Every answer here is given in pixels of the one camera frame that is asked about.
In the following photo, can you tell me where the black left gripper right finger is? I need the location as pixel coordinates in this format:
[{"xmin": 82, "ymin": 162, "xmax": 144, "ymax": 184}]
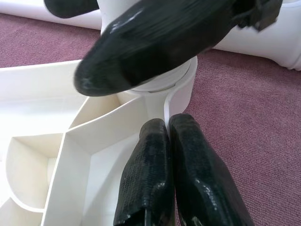
[{"xmin": 168, "ymin": 113, "xmax": 256, "ymax": 226}]

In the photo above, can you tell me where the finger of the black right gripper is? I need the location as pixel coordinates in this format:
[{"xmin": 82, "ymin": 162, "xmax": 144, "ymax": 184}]
[
  {"xmin": 74, "ymin": 0, "xmax": 238, "ymax": 97},
  {"xmin": 44, "ymin": 0, "xmax": 101, "ymax": 19}
]

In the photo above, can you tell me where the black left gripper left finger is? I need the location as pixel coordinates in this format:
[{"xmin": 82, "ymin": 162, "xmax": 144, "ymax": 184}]
[{"xmin": 112, "ymin": 117, "xmax": 176, "ymax": 226}]

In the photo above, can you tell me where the white plastic table leg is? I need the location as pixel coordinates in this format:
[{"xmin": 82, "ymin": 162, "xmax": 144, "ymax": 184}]
[
  {"xmin": 0, "ymin": 0, "xmax": 301, "ymax": 71},
  {"xmin": 100, "ymin": 0, "xmax": 192, "ymax": 92}
]

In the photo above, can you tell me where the white plastic children table top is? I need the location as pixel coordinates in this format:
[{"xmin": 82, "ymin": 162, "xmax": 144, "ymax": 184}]
[{"xmin": 0, "ymin": 57, "xmax": 198, "ymax": 226}]

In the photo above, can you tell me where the mauve cloth with white stripes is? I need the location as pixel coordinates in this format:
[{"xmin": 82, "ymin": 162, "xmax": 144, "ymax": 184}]
[{"xmin": 0, "ymin": 13, "xmax": 301, "ymax": 226}]

